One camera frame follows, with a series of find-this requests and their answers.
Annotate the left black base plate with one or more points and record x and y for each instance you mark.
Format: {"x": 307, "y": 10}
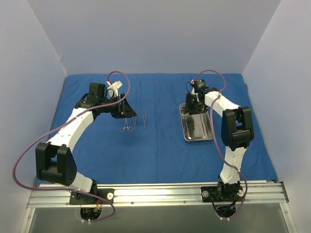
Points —
{"x": 83, "y": 199}

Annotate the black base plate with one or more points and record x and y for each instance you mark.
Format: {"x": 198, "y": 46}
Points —
{"x": 83, "y": 199}
{"x": 214, "y": 194}

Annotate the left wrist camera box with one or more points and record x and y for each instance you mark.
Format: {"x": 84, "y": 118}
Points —
{"x": 113, "y": 88}

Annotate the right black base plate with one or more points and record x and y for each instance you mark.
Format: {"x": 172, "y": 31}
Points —
{"x": 214, "y": 194}

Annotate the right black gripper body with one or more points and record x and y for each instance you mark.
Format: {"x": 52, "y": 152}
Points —
{"x": 192, "y": 104}

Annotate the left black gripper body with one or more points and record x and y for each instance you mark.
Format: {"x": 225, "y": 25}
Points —
{"x": 122, "y": 105}

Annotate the steel instrument tray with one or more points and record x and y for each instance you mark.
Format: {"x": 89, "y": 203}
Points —
{"x": 197, "y": 127}

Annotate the blue surgical drape cloth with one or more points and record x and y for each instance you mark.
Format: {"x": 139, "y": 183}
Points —
{"x": 159, "y": 153}

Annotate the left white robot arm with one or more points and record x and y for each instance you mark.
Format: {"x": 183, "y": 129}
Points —
{"x": 54, "y": 159}

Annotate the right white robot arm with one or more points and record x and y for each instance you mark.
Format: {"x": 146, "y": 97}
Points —
{"x": 237, "y": 129}

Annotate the aluminium front rail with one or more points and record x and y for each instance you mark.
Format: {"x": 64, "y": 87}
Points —
{"x": 163, "y": 194}

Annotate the steel forceps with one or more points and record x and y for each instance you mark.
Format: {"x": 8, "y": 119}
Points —
{"x": 126, "y": 127}

